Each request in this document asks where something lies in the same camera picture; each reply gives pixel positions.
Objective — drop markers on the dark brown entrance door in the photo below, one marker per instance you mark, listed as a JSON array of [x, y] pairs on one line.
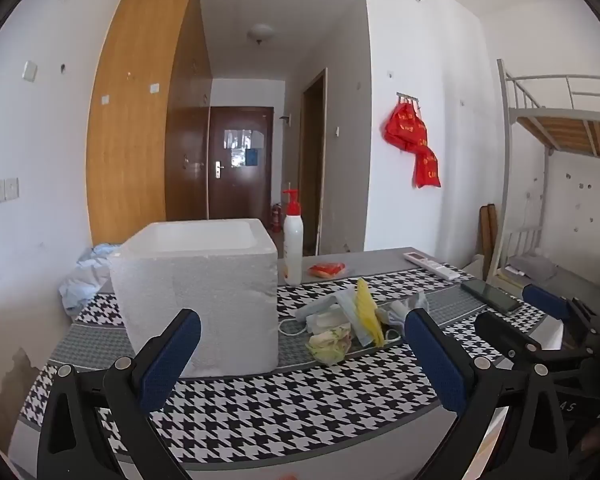
[[240, 190]]

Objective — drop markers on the metal wall hook rack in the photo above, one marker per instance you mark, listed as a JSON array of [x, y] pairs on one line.
[[407, 97]]

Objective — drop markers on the round ceiling lamp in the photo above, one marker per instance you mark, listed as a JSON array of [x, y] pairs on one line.
[[261, 33]]

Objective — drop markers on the houndstooth tablecloth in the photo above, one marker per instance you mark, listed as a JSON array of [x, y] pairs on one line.
[[280, 410]]

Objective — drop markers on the wooden doorway frame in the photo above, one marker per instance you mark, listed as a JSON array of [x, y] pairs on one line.
[[312, 160]]

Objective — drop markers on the black smartphone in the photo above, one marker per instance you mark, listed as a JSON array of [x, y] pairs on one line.
[[490, 296]]

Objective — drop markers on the white square switch plate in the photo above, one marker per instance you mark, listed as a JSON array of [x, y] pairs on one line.
[[30, 71]]

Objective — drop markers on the small wall-mounted box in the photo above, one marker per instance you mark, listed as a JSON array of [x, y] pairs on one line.
[[286, 119]]

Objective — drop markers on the red hanging bags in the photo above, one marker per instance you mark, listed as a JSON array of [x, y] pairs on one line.
[[412, 140]]

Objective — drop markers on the paper notices on door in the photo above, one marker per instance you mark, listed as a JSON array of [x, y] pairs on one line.
[[242, 147]]

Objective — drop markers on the grey cushion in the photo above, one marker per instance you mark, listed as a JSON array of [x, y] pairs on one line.
[[530, 267]]

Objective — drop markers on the white metal bunk bed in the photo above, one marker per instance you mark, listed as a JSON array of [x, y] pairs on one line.
[[555, 125]]

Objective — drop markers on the yellow spiky sponge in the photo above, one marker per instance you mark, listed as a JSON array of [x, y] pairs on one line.
[[367, 310]]

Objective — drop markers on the white foam box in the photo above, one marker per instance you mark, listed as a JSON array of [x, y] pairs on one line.
[[205, 280]]

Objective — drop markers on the white remote control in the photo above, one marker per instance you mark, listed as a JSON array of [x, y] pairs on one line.
[[430, 265]]

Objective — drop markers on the white face mask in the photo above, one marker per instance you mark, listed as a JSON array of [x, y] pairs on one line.
[[325, 321]]

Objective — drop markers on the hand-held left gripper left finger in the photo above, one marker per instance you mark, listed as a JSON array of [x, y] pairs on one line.
[[172, 360]]

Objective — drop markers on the light blue cloth pile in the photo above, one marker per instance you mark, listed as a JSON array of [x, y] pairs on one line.
[[87, 275]]

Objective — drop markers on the red fire extinguisher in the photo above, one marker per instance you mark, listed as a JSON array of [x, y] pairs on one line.
[[276, 217]]

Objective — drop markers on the red snack packet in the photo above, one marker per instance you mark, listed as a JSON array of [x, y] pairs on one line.
[[326, 269]]

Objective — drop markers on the wooden sticks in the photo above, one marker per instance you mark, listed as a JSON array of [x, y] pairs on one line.
[[490, 235]]

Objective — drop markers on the blue face mask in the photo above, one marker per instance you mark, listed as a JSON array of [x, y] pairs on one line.
[[320, 306]]

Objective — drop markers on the white lotion pump bottle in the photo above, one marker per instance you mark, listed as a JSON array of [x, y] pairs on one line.
[[293, 250]]

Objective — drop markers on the wooden wardrobe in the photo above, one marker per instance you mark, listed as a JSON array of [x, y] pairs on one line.
[[135, 125]]

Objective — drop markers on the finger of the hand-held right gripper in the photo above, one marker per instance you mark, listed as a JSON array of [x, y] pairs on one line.
[[545, 300], [505, 332]]

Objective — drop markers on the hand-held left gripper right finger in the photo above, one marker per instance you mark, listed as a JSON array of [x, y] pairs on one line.
[[437, 365]]

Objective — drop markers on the grey sock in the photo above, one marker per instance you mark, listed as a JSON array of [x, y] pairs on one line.
[[405, 307]]

